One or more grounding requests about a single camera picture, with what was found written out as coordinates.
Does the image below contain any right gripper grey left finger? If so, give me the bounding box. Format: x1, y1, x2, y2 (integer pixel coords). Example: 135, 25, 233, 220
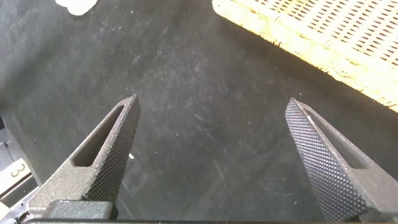
25, 94, 141, 220

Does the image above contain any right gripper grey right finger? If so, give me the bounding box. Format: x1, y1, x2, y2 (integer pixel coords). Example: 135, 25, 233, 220
285, 97, 398, 223

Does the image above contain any robot chassis with number label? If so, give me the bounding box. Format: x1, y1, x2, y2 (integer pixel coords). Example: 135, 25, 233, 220
0, 113, 43, 224

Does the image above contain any black table cloth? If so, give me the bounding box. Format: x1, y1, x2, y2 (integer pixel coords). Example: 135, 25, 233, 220
0, 0, 398, 224

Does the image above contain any wicker basket with food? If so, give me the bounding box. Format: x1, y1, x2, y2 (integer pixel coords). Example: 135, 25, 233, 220
211, 0, 398, 113

